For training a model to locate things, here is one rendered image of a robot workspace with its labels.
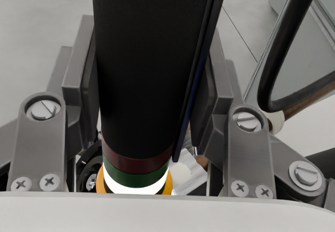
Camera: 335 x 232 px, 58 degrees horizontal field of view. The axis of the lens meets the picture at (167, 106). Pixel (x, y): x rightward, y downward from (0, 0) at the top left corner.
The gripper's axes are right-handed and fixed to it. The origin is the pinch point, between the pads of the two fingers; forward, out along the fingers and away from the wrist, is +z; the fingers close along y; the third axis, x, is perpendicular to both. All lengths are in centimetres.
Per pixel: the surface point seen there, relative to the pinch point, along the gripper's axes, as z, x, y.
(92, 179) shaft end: 9.5, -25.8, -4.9
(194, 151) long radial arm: 19.8, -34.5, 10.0
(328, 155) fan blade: 6.5, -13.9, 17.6
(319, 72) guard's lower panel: 79, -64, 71
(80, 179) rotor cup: 10.6, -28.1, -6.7
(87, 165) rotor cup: 12.1, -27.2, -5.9
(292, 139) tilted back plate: 21.5, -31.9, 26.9
